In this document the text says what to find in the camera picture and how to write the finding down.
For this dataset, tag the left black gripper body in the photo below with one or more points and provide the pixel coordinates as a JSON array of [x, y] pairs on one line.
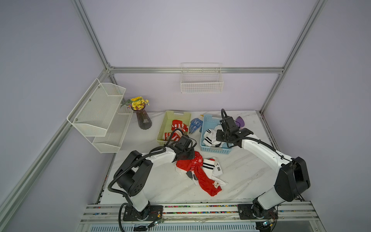
[[188, 153]]

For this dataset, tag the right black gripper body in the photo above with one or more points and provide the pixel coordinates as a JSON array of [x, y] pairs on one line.
[[222, 136]]

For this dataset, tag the red white striped santa sock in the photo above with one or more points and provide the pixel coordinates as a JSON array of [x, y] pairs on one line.
[[177, 124]]

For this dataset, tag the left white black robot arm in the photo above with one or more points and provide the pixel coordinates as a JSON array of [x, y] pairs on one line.
[[131, 177]]

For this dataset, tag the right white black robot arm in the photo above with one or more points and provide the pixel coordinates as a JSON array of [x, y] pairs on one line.
[[292, 173]]

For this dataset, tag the blue plastic basket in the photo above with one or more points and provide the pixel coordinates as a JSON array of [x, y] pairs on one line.
[[209, 123]]

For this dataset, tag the green plastic basket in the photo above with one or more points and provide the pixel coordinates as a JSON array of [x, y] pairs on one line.
[[166, 125]]

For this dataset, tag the red santa sock upper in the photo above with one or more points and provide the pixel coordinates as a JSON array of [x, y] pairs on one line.
[[192, 165]]

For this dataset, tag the white sock black stripes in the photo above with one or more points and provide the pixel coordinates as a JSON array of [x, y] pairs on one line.
[[213, 170]]

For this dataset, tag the blue dotted work glove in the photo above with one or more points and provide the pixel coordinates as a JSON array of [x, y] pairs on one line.
[[195, 124]]

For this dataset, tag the dark glass vase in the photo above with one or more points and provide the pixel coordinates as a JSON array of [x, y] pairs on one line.
[[143, 118]]

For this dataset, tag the yellow flower bouquet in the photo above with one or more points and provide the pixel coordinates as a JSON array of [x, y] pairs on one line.
[[136, 104]]

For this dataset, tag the white two-tier mesh shelf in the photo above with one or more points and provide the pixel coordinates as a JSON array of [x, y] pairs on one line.
[[101, 117]]

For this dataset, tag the purple trowel pink handle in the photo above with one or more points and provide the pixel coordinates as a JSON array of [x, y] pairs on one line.
[[240, 122]]

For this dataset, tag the white wire wall basket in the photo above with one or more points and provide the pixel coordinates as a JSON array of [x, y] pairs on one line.
[[201, 78]]

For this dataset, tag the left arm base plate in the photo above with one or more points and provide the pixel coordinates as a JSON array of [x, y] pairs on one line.
[[150, 213]]

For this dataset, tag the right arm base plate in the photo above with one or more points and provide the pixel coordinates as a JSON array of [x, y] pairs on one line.
[[253, 211]]

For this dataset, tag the aluminium rail bench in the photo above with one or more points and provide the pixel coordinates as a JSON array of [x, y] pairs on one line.
[[297, 216]]

